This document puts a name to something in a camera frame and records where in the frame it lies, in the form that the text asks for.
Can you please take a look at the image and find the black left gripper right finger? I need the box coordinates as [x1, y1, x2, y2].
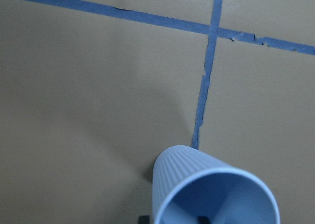
[197, 216, 208, 224]

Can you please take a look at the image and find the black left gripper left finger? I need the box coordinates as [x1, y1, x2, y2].
[138, 215, 150, 224]

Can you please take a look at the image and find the blue ribbed cup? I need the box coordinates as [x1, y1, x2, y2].
[152, 145, 281, 224]

